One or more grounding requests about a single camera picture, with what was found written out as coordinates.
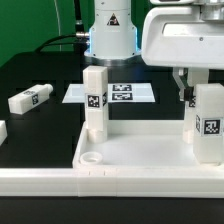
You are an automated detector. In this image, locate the long white front barrier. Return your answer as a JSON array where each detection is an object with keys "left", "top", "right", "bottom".
[{"left": 0, "top": 167, "right": 224, "bottom": 198}]

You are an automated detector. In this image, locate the fiducial marker sheet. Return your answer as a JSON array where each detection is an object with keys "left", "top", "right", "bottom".
[{"left": 63, "top": 83, "right": 155, "bottom": 103}]

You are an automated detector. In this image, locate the black cable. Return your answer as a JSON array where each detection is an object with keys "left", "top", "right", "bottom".
[{"left": 34, "top": 31, "right": 90, "bottom": 54}]

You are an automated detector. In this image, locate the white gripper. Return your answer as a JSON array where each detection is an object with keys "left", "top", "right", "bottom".
[{"left": 141, "top": 0, "right": 224, "bottom": 101}]

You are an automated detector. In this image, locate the white desk top panel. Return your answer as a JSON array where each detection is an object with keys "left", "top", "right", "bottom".
[{"left": 73, "top": 120, "right": 224, "bottom": 172}]

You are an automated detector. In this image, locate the white block left edge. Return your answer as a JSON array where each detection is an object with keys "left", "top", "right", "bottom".
[{"left": 0, "top": 120, "right": 7, "bottom": 146}]

